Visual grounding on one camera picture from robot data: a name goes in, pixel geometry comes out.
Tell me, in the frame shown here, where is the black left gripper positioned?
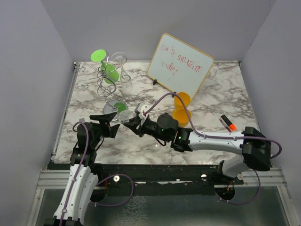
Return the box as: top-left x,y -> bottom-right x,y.
90,112 -> 120,148

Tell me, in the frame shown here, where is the orange plastic goblet rear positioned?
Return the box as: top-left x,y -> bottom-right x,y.
174,92 -> 190,109

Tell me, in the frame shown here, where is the orange plastic goblet front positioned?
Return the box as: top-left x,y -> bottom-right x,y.
172,108 -> 192,127

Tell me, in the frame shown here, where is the clear wine glass front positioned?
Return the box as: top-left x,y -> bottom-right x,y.
155,138 -> 168,148

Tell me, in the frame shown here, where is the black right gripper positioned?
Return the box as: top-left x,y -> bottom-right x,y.
124,116 -> 170,143

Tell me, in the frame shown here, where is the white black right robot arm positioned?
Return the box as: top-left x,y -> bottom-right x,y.
123,113 -> 271,184

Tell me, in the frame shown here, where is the green plastic wine glass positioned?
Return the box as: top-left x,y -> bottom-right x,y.
90,49 -> 119,84

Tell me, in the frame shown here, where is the chrome wine glass rack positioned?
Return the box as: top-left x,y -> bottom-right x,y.
75,50 -> 131,122

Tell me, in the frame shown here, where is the orange black highlighter marker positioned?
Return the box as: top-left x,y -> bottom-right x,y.
221,114 -> 237,131

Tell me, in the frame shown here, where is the yellow framed whiteboard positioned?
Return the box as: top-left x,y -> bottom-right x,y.
147,33 -> 214,99

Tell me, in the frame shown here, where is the clear wine glass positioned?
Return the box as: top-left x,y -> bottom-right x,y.
111,52 -> 131,83
119,110 -> 136,124
155,138 -> 168,148

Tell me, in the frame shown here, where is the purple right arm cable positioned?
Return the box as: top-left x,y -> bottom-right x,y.
143,92 -> 283,159

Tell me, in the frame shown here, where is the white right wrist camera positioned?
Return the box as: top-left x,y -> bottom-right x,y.
135,102 -> 148,119

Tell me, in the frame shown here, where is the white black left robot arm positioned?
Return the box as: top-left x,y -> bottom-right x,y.
44,112 -> 120,226

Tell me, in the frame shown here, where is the orange plastic goblet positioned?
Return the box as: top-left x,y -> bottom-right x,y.
172,108 -> 192,127
174,92 -> 190,109

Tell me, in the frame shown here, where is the black aluminium table frame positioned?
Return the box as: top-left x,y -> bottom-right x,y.
37,162 -> 287,197

